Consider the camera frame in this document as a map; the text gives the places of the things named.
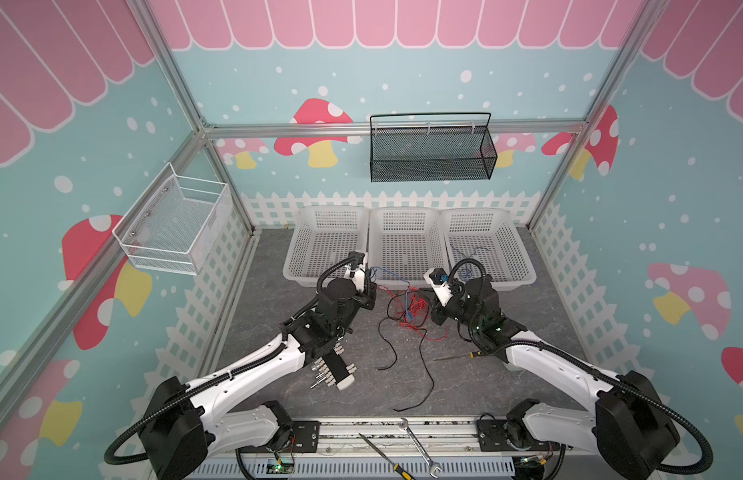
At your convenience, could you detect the black cable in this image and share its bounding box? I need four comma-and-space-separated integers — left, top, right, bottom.
373, 299, 437, 414

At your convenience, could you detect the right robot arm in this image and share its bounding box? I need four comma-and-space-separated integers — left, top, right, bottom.
423, 258, 713, 479

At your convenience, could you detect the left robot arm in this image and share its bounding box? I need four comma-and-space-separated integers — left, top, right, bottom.
104, 251, 377, 479

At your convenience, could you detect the left white plastic basket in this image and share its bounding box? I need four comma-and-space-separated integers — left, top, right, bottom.
283, 206, 370, 288

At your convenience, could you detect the white plastic basket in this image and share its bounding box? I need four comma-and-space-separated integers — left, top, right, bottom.
368, 207, 451, 290
441, 208, 537, 291
283, 206, 370, 288

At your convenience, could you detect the yellow black small screwdriver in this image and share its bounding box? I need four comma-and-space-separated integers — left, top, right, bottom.
433, 351, 491, 362

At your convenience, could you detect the right white plastic basket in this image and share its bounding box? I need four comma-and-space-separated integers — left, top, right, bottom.
441, 208, 537, 291

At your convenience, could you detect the middle white plastic basket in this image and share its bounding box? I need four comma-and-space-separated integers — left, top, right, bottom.
368, 207, 451, 290

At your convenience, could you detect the silver combination wrench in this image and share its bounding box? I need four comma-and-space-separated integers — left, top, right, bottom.
399, 417, 443, 479

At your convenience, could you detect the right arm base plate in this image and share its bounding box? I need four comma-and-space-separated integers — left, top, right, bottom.
475, 414, 561, 455

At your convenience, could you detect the black wire mesh wall basket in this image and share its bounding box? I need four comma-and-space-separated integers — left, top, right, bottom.
369, 112, 499, 183

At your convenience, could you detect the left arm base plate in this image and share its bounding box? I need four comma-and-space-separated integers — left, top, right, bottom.
236, 421, 322, 454

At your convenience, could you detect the yellow handled front screwdriver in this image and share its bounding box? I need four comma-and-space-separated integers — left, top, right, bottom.
359, 434, 415, 480

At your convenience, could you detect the white wire wall basket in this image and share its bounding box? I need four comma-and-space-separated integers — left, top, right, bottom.
113, 164, 233, 276

